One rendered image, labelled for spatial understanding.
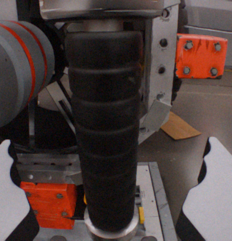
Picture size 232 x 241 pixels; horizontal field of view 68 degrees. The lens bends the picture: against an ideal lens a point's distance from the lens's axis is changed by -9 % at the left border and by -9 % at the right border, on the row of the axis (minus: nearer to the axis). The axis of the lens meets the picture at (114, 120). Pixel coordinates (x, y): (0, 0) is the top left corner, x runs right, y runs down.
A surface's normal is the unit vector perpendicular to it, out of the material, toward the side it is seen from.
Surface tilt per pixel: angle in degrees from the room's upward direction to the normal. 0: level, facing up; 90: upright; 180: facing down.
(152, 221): 0
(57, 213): 90
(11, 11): 90
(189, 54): 90
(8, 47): 76
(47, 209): 90
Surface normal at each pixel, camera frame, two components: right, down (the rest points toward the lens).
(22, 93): 0.53, 0.54
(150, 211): -0.02, -0.88
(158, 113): 0.00, 0.47
